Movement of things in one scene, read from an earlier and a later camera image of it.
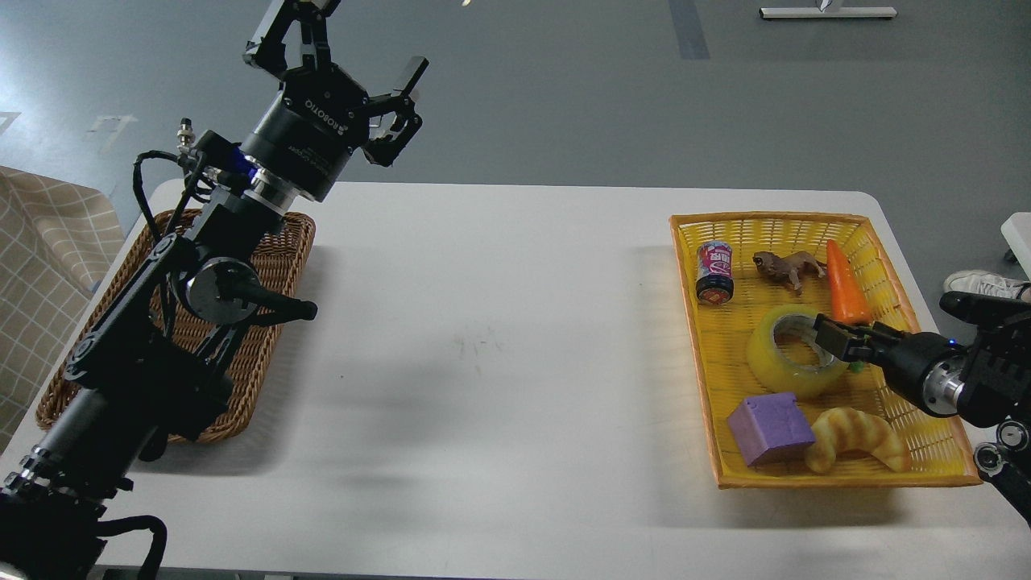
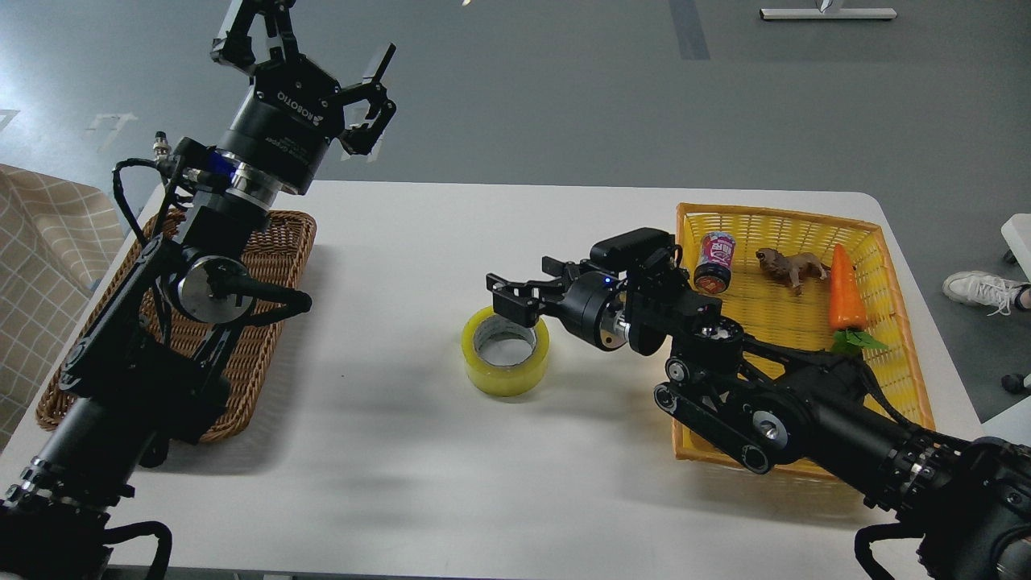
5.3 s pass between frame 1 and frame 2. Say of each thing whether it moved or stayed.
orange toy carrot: stayed
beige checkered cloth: stayed
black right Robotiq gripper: moved
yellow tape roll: moved
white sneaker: stayed
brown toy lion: stayed
